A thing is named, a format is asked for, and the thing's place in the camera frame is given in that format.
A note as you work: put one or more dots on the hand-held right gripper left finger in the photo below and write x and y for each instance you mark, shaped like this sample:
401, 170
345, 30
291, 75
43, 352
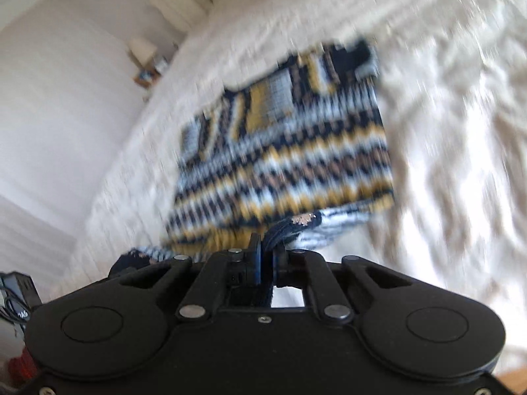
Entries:
256, 261

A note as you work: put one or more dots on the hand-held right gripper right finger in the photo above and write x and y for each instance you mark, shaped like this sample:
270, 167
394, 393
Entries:
275, 265

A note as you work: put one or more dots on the zigzag patterned knit sweater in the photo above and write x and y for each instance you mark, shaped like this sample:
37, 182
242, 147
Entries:
288, 152

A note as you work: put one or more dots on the white embroidered bedspread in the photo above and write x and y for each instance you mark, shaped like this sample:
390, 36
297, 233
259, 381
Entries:
453, 111

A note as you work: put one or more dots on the white shade table lamp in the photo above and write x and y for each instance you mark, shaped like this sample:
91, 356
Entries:
142, 49

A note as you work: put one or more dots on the red object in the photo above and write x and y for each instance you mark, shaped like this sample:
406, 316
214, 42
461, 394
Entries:
22, 368

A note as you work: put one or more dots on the cream tufted headboard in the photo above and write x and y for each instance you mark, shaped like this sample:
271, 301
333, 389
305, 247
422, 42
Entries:
177, 0

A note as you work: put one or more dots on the wooden photo frame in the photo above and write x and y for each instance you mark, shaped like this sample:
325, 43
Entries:
144, 79

